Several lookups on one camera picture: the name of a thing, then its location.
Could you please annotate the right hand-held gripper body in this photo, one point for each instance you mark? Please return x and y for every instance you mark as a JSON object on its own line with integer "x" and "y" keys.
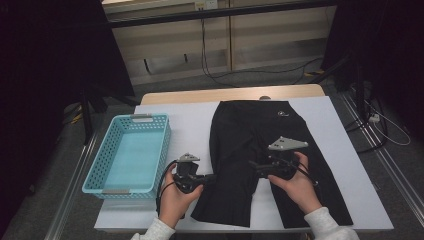
{"x": 281, "y": 160}

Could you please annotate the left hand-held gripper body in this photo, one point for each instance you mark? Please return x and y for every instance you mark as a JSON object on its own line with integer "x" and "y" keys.
{"x": 186, "y": 173}

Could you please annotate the black pants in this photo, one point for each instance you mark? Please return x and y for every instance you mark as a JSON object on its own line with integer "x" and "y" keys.
{"x": 240, "y": 140}

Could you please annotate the light blue perforated basket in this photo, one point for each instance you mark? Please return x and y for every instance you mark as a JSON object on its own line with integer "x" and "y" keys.
{"x": 130, "y": 160}

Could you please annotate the person's left hand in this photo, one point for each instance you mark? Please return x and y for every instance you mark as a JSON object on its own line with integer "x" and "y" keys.
{"x": 176, "y": 203}

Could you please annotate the person's right hand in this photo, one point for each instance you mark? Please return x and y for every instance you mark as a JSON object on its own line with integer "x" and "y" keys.
{"x": 300, "y": 190}

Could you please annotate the wooden table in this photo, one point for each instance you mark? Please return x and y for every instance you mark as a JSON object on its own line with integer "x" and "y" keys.
{"x": 200, "y": 94}

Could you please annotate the white power plug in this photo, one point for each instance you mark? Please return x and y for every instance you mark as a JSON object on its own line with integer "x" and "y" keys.
{"x": 374, "y": 118}

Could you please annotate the black stand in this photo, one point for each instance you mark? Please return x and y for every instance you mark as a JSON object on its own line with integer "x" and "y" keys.
{"x": 87, "y": 116}
{"x": 359, "y": 86}

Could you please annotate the black curtain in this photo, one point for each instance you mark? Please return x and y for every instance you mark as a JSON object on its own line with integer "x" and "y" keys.
{"x": 393, "y": 50}
{"x": 40, "y": 83}

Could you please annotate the metal floor rail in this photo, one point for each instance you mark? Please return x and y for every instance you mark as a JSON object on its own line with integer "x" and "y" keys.
{"x": 393, "y": 173}
{"x": 70, "y": 193}

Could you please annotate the white wall socket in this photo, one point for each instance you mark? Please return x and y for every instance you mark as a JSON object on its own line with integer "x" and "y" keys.
{"x": 206, "y": 4}

